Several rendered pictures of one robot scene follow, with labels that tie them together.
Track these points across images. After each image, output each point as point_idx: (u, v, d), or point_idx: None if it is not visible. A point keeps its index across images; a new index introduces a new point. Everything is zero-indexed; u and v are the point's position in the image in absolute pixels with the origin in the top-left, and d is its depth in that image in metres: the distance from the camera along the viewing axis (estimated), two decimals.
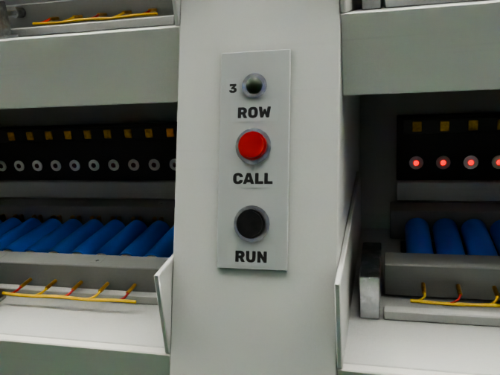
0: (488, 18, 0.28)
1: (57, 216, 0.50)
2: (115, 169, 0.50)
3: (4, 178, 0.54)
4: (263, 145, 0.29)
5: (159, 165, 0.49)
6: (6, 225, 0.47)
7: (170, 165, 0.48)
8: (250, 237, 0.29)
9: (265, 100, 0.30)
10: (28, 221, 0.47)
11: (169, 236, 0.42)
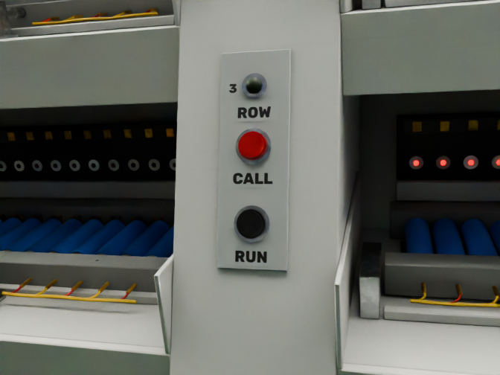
0: (488, 18, 0.28)
1: (57, 216, 0.50)
2: (115, 169, 0.50)
3: (4, 178, 0.54)
4: (263, 145, 0.29)
5: (159, 165, 0.49)
6: (6, 225, 0.47)
7: (170, 165, 0.48)
8: (250, 237, 0.29)
9: (265, 100, 0.30)
10: (28, 221, 0.47)
11: (169, 236, 0.42)
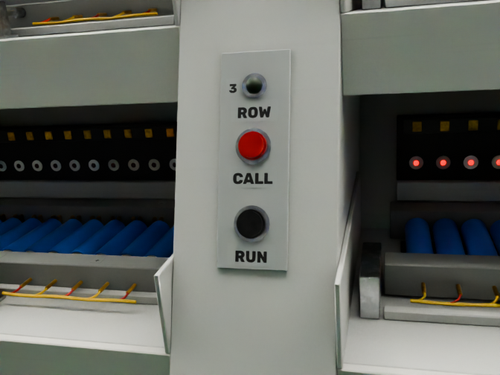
0: (488, 18, 0.28)
1: (57, 216, 0.50)
2: (115, 169, 0.50)
3: (4, 178, 0.54)
4: (263, 145, 0.29)
5: (159, 165, 0.49)
6: (6, 225, 0.47)
7: (170, 165, 0.48)
8: (250, 237, 0.29)
9: (265, 100, 0.30)
10: (28, 221, 0.47)
11: (169, 236, 0.42)
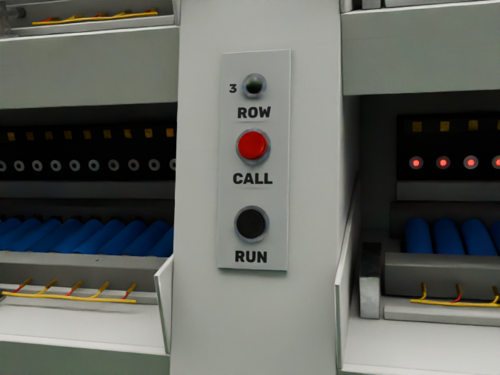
0: (488, 18, 0.28)
1: (57, 216, 0.50)
2: (115, 169, 0.50)
3: (4, 178, 0.54)
4: (263, 145, 0.29)
5: (159, 165, 0.49)
6: (6, 225, 0.47)
7: (170, 165, 0.48)
8: (250, 237, 0.29)
9: (265, 100, 0.30)
10: (28, 221, 0.47)
11: (169, 236, 0.42)
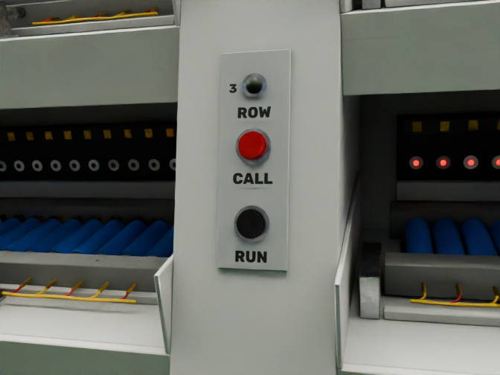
0: (488, 18, 0.28)
1: (57, 216, 0.50)
2: (115, 169, 0.50)
3: (4, 178, 0.54)
4: (263, 145, 0.29)
5: (159, 165, 0.49)
6: (6, 225, 0.47)
7: (170, 165, 0.48)
8: (250, 237, 0.29)
9: (265, 100, 0.30)
10: (28, 221, 0.47)
11: (169, 236, 0.42)
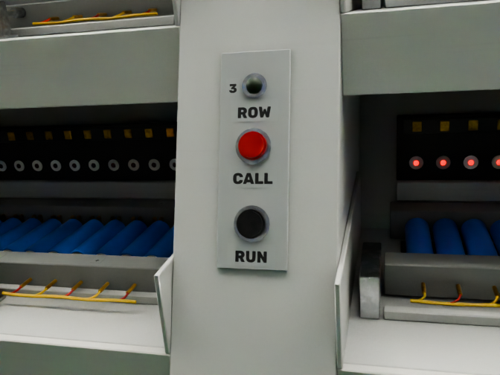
0: (488, 18, 0.28)
1: (57, 216, 0.50)
2: (115, 169, 0.50)
3: (4, 178, 0.54)
4: (263, 145, 0.29)
5: (159, 165, 0.49)
6: (6, 225, 0.47)
7: (170, 165, 0.48)
8: (250, 237, 0.29)
9: (265, 100, 0.30)
10: (28, 221, 0.47)
11: (169, 236, 0.42)
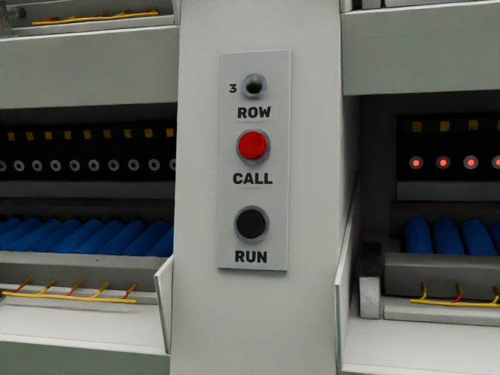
0: (488, 18, 0.28)
1: (57, 216, 0.50)
2: (115, 169, 0.50)
3: (4, 178, 0.54)
4: (263, 145, 0.29)
5: (159, 165, 0.49)
6: (6, 225, 0.47)
7: (170, 165, 0.48)
8: (250, 237, 0.29)
9: (265, 100, 0.30)
10: (28, 221, 0.47)
11: (169, 236, 0.42)
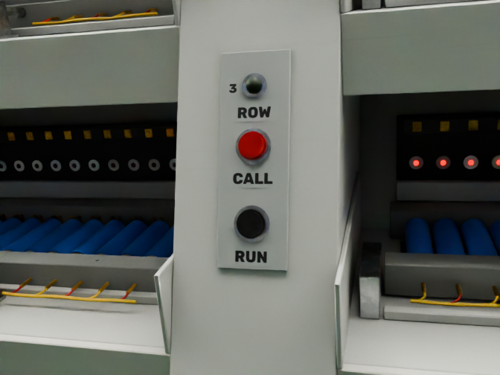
0: (488, 18, 0.28)
1: (57, 216, 0.50)
2: (115, 169, 0.50)
3: (4, 178, 0.54)
4: (263, 145, 0.29)
5: (159, 165, 0.49)
6: (6, 225, 0.47)
7: (170, 165, 0.48)
8: (250, 237, 0.29)
9: (265, 100, 0.30)
10: (28, 221, 0.47)
11: (169, 236, 0.42)
